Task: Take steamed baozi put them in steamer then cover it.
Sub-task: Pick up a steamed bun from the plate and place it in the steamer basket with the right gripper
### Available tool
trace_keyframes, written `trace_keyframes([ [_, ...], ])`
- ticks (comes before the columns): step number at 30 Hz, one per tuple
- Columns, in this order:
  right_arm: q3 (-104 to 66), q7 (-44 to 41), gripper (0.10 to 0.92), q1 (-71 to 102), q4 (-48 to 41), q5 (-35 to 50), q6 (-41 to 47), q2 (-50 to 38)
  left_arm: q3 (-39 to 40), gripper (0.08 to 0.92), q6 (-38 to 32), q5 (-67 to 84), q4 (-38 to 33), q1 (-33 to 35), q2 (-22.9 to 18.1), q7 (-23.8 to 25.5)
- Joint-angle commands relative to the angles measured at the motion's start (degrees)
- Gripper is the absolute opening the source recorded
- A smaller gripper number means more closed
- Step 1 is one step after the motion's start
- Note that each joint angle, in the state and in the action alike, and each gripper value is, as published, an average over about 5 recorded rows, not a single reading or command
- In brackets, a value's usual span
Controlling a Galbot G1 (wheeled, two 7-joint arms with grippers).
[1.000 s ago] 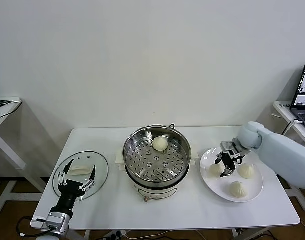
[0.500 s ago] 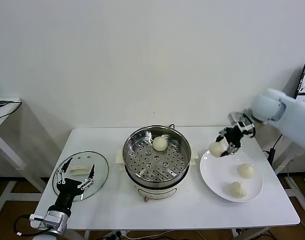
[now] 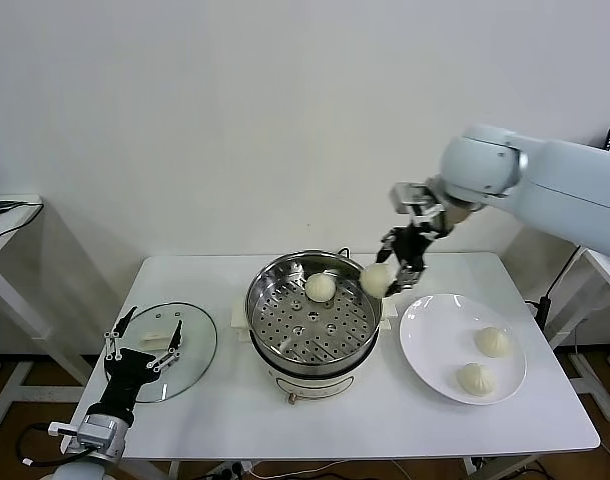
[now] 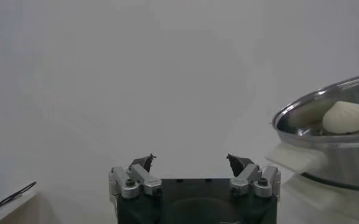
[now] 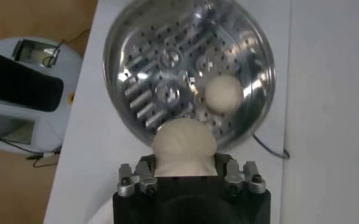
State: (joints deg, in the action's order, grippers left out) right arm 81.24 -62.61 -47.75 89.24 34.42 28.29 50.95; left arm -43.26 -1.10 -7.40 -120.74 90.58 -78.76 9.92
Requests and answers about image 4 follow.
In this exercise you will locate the perforated steel steamer basket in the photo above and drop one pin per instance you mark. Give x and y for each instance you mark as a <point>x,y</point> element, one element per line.
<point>334,158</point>

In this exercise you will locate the white electric cooking pot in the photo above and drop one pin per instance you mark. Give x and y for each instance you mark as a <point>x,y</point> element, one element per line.
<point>298,158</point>

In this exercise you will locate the white steamed baozi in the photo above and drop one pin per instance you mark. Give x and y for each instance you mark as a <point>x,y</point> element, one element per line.
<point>346,118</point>

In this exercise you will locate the white side table with adapter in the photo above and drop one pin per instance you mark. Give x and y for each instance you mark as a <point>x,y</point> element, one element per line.
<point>2,213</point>

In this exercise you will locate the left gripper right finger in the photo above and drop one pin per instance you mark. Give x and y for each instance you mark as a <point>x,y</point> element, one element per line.
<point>252,179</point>

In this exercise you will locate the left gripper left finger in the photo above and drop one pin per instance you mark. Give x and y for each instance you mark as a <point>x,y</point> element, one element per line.
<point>136,179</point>

